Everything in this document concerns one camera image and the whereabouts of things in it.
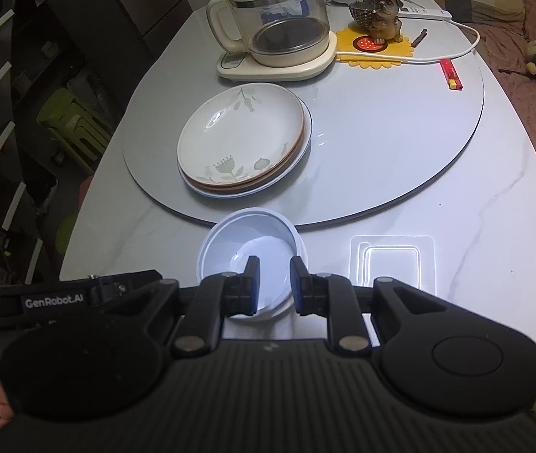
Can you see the white remote control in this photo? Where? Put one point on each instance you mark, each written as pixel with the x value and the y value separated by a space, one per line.
pixel 428 13

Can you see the white floral plate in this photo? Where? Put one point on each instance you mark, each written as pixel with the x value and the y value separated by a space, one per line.
pixel 244 137

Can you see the stack of green stools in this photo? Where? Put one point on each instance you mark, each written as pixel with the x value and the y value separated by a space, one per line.
pixel 65 113

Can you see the glass kettle jug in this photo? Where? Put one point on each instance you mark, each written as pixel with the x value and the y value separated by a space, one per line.
pixel 277 9

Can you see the clear rectangular tray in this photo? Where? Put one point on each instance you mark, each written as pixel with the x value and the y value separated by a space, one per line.
pixel 390 264

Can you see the red lighter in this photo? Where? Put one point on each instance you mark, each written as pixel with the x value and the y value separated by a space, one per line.
pixel 449 73

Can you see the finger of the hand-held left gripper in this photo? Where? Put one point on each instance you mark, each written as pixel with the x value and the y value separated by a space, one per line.
pixel 126 279

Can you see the dog figurine with basket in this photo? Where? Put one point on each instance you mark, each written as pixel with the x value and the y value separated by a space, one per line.
pixel 386 19

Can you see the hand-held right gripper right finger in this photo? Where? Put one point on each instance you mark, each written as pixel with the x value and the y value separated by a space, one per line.
pixel 296 288

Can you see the small brown stick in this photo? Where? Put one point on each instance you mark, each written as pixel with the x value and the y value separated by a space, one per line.
pixel 420 38

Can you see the dark storage shelf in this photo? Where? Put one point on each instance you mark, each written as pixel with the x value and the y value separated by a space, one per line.
pixel 51 52

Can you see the grey round turntable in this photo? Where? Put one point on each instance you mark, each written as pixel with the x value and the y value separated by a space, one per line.
pixel 381 151

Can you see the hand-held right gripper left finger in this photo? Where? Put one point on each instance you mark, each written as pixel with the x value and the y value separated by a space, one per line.
pixel 253 288

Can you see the cream kettle base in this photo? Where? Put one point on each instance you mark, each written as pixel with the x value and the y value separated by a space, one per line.
pixel 272 73

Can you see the red dotted coaster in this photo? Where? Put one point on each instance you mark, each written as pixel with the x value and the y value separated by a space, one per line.
pixel 367 45

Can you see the yellow scalloped mat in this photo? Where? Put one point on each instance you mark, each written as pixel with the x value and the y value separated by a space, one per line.
pixel 405 54

